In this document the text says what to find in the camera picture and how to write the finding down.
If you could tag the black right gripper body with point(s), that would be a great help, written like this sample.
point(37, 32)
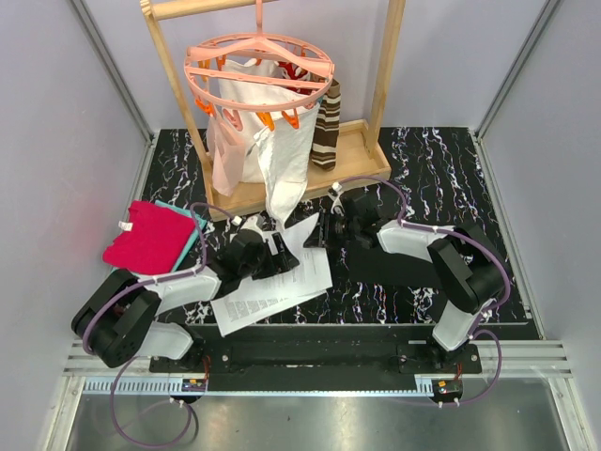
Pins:
point(335, 229)

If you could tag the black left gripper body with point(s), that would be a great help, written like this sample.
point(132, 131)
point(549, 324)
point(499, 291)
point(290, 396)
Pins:
point(269, 264)

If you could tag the white signature form sheet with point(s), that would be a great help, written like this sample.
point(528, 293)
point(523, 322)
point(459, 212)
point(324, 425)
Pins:
point(313, 275)

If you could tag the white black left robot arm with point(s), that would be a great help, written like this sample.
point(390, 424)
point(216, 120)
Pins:
point(118, 322)

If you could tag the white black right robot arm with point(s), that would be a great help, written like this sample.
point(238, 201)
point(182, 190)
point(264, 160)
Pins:
point(459, 260)

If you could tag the white printed text sheet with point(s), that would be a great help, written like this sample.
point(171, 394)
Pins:
point(233, 313)

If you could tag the brown striped sock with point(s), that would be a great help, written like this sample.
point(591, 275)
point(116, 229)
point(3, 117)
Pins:
point(323, 151)

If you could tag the teal folded cloth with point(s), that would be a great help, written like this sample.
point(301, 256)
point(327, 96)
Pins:
point(193, 238)

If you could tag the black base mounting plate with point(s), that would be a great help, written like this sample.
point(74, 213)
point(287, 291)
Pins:
point(320, 358)

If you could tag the white hanging towel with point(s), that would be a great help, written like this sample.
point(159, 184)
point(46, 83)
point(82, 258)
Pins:
point(277, 157)

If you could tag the red folded shirt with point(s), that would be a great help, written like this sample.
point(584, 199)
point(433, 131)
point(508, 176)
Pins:
point(150, 240)

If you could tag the pink hanging cloth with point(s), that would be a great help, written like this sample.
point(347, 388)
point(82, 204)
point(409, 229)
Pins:
point(226, 149)

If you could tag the red white patterned cloth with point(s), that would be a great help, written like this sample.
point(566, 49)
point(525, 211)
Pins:
point(291, 71)

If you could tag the pink round clip hanger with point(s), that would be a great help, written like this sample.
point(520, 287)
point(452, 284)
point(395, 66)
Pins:
point(238, 72)

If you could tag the wooden drying rack frame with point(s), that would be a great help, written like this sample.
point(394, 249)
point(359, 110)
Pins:
point(360, 161)

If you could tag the aluminium frame rail left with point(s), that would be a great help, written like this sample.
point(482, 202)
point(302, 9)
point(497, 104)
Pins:
point(104, 55)

